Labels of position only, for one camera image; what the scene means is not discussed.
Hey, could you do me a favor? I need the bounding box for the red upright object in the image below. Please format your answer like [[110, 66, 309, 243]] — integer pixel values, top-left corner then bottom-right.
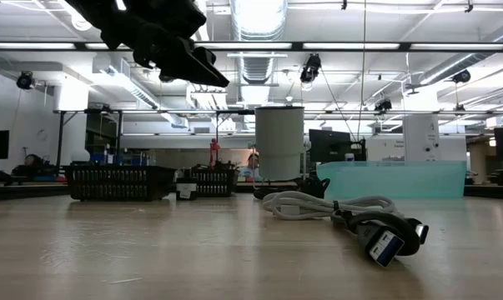
[[209, 138, 222, 168]]

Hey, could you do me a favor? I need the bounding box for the teal translucent plastic bin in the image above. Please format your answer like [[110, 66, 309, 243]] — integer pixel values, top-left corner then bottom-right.
[[316, 160, 468, 201]]

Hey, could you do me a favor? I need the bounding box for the white metal tumbler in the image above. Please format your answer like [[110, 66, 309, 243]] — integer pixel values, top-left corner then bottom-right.
[[254, 106, 306, 182]]

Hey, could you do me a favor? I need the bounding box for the white square column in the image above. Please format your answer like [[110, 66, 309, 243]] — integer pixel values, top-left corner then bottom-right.
[[402, 112, 442, 163]]

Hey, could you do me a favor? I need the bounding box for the small black white adapter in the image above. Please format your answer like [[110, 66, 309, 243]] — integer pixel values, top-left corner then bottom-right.
[[175, 177, 199, 202]]

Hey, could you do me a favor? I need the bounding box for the large black plastic basket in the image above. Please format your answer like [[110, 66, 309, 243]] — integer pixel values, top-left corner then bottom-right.
[[63, 164, 178, 203]]

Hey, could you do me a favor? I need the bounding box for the long black cable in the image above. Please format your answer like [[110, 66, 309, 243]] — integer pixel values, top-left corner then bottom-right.
[[294, 176, 332, 200]]

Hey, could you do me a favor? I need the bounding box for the black USB cable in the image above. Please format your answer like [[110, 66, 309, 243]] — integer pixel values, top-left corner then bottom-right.
[[331, 209, 430, 268]]

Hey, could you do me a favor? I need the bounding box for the white wire cup stand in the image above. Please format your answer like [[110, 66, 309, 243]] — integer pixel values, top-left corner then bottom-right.
[[247, 141, 307, 191]]

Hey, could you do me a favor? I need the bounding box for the silver ceiling air duct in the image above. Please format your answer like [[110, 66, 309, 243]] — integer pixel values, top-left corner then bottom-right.
[[229, 0, 289, 84]]

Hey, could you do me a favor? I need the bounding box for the person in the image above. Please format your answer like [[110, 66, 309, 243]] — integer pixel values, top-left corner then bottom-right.
[[240, 152, 263, 183], [11, 152, 64, 183]]

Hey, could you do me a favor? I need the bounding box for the black hanging reel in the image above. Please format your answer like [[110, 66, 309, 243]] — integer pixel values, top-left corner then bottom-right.
[[450, 68, 472, 85], [299, 52, 322, 84], [16, 70, 36, 91], [374, 97, 393, 113]]

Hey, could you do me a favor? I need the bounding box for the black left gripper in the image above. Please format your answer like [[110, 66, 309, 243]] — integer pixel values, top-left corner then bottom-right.
[[121, 0, 230, 88]]

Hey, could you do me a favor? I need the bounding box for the black metal rack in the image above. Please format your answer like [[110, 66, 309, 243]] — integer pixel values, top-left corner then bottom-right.
[[53, 107, 125, 168]]

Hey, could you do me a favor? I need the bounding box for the white cable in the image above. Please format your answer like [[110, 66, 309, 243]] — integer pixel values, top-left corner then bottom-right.
[[261, 190, 404, 222]]

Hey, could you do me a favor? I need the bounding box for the small black plastic basket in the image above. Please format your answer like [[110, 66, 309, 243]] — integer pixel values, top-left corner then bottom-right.
[[183, 166, 240, 198]]

